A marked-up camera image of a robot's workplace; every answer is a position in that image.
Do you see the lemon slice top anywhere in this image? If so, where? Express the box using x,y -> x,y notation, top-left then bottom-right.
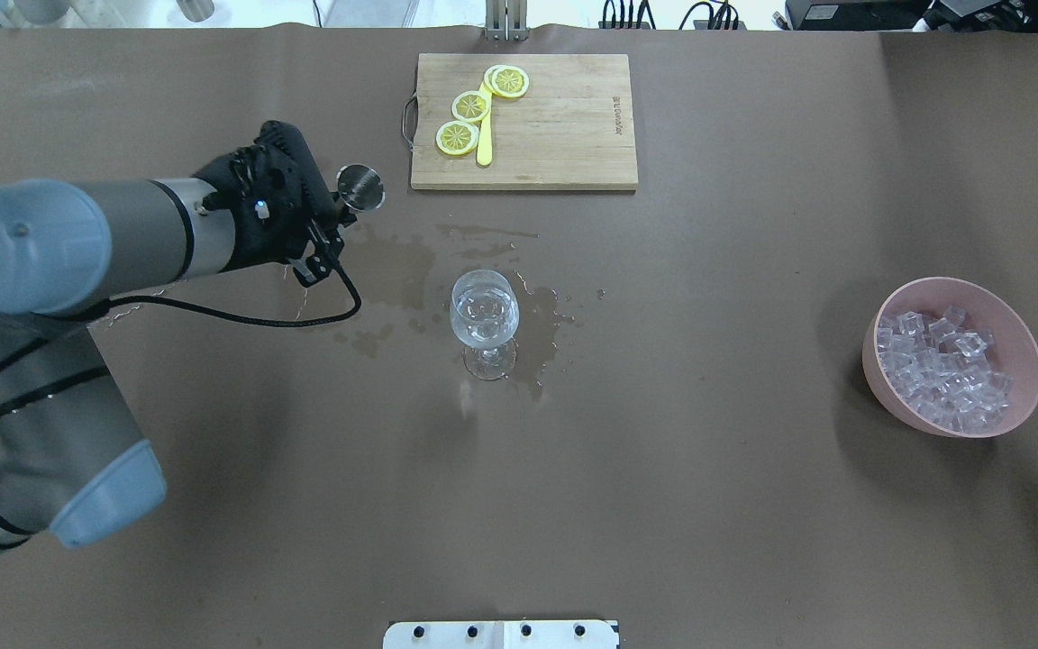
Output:
483,63 -> 531,99

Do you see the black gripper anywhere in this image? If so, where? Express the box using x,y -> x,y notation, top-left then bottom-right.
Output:
194,120 -> 358,288

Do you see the lemon slice lower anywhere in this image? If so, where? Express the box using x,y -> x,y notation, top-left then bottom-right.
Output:
435,120 -> 479,157

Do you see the lemon slice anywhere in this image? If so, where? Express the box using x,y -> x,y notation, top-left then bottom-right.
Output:
450,89 -> 493,124
435,120 -> 479,157
483,63 -> 531,99

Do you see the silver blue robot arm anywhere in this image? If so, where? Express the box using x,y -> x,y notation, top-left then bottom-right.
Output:
0,121 -> 386,555

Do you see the lemon slice middle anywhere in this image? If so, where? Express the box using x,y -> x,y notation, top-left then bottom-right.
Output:
450,89 -> 493,124

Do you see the aluminium frame post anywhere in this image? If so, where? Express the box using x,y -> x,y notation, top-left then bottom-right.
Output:
483,0 -> 530,42

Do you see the steel double jigger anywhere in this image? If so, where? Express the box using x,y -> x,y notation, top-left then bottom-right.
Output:
335,163 -> 387,213

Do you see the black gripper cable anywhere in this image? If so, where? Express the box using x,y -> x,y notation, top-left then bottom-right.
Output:
0,225 -> 363,551

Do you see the yellow plastic knife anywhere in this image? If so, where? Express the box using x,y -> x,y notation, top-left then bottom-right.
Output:
475,82 -> 495,168

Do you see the pink bowl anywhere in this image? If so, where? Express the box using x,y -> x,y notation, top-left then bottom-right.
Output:
858,276 -> 1038,440

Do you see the pile of ice cubes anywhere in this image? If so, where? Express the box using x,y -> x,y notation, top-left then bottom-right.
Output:
872,305 -> 1015,436

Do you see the clear wine glass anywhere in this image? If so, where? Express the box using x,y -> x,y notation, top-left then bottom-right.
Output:
449,270 -> 520,381

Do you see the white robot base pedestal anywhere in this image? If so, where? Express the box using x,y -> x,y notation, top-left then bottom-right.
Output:
382,619 -> 623,648

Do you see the wooden cutting board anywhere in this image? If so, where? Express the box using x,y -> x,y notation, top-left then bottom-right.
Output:
409,53 -> 639,192

